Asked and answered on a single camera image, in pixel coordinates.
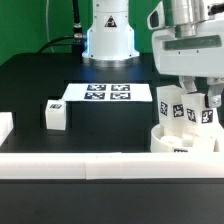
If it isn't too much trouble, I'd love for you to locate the white sheet with tags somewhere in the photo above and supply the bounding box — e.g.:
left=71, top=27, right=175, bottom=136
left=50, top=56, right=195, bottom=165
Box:
left=62, top=83, right=152, bottom=102

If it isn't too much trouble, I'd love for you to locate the thin white cable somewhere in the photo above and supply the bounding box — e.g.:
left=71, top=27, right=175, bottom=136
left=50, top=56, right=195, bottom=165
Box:
left=45, top=0, right=55, bottom=54

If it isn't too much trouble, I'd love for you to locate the black cable with connector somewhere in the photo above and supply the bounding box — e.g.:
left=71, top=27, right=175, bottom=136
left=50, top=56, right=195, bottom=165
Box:
left=37, top=0, right=88, bottom=54

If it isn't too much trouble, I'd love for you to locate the white front fence bar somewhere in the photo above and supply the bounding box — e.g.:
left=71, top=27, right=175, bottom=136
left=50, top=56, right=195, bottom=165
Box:
left=0, top=152, right=224, bottom=180

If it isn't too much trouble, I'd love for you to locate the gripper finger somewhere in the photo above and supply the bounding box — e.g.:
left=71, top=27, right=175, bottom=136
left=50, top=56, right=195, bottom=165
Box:
left=179, top=76, right=197, bottom=93
left=207, top=77, right=224, bottom=108

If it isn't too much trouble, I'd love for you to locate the white left fence bar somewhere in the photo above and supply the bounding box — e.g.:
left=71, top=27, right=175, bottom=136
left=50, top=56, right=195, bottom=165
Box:
left=0, top=112, right=14, bottom=146

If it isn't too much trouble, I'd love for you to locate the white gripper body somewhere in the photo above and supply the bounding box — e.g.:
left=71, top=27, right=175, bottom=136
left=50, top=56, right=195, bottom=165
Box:
left=152, top=19, right=224, bottom=77

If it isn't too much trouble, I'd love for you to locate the white round stool seat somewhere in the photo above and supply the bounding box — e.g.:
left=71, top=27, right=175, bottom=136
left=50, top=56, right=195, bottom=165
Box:
left=150, top=124, right=215, bottom=153

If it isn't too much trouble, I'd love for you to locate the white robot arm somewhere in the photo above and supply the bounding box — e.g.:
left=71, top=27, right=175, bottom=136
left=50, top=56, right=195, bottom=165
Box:
left=82, top=0, right=224, bottom=108

